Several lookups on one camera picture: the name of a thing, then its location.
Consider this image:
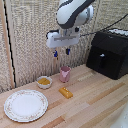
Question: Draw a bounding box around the yellow bread piece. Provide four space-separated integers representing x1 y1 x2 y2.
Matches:
58 86 74 100

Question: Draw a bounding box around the white patterned plate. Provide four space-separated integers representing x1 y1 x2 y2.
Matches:
3 89 50 123

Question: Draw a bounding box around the black box appliance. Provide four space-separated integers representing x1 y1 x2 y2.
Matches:
85 28 128 81

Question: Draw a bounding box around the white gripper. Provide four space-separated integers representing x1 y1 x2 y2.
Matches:
45 29 81 59

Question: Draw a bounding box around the yellow food in bowl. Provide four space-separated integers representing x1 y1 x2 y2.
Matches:
37 77 51 85

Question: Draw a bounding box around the small white bowl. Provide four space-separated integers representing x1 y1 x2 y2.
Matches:
36 75 54 90

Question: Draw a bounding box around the black cable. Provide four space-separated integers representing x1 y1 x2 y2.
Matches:
79 12 128 37

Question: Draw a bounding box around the pink cup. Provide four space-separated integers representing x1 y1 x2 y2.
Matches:
59 65 72 84

